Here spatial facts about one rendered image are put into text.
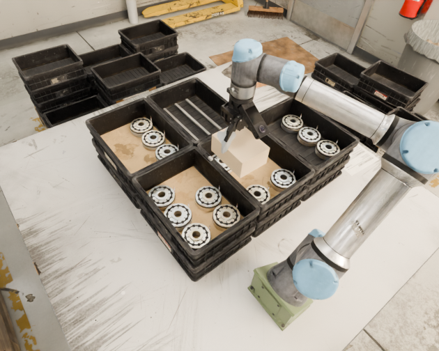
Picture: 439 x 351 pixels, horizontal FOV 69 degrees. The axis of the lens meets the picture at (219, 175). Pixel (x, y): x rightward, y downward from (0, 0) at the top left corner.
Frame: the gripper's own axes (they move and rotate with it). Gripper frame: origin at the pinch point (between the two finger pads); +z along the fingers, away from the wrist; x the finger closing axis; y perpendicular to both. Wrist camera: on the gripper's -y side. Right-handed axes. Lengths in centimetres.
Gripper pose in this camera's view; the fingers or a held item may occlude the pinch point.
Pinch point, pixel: (240, 145)
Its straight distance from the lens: 110.0
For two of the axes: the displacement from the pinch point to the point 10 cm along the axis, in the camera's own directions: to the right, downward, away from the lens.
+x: -7.9, 4.4, -4.3
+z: -0.5, 6.5, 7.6
